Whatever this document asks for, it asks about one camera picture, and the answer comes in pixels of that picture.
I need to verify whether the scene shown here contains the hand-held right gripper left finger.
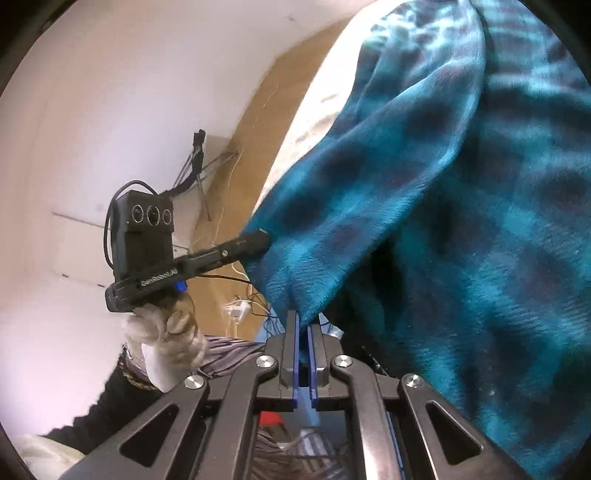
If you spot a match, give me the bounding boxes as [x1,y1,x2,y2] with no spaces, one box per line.
[60,310,301,480]

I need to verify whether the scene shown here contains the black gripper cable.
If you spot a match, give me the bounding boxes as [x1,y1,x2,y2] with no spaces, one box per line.
[103,181,158,274]

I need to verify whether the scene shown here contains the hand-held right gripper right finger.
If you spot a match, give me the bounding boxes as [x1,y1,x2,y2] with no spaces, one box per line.
[308,323,532,480]

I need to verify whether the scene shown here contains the blue plaid fleece garment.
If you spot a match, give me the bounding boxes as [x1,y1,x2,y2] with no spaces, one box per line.
[242,0,591,480]

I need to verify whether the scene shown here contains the person's left hand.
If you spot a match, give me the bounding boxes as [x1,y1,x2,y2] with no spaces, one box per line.
[122,296,209,394]

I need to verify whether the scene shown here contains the white cloth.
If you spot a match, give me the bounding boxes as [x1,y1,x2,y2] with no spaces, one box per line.
[17,433,89,480]

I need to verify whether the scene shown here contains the black wall cables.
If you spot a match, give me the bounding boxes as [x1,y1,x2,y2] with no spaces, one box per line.
[172,130,234,223]

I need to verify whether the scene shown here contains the white power adapter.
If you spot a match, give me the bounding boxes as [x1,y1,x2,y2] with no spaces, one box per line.
[224,299,254,325]

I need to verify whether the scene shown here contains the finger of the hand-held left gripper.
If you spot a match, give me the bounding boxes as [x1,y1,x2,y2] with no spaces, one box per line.
[185,230,271,278]

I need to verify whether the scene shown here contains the person's left forearm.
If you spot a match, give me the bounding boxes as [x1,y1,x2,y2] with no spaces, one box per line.
[41,353,168,457]

